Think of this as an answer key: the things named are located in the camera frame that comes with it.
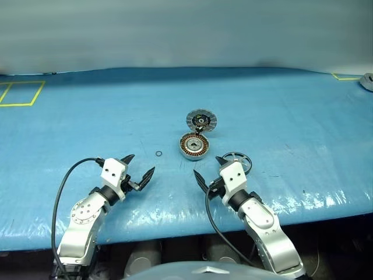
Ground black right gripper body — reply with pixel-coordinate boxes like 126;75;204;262
208;177;227;202

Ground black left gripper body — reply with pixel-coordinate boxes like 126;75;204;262
122;166;141;195

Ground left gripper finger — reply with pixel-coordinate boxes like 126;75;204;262
119;153;136;166
137;166;156;192

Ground silver motor base copper windings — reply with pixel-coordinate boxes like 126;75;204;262
178;132;211;160

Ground blue plastic table sheet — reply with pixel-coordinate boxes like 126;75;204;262
0;66;373;252

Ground grey rounded cylinder under table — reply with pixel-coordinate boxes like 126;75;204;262
124;241;161;278
203;235;243;265

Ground grey robot torso shell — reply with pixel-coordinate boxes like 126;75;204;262
124;260;276;280

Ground large yellow tape rectangle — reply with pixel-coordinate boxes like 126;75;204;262
0;80;46;107

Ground small yellow tape corner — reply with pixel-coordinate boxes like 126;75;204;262
332;72;363;81

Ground grey object at table edge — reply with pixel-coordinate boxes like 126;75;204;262
358;72;373;92

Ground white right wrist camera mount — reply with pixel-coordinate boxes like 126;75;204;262
219;161;249;207

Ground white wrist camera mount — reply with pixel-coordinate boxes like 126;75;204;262
100;157;129;202
219;161;249;207

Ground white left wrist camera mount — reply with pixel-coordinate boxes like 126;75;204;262
100;157;129;202

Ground silver spoked ring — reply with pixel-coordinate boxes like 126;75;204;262
223;150;252;176

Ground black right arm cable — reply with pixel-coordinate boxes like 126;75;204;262
205;188;258;267

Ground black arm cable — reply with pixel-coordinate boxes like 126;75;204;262
205;188;258;267
51;157;106;280

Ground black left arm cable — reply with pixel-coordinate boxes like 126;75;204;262
51;157;106;280

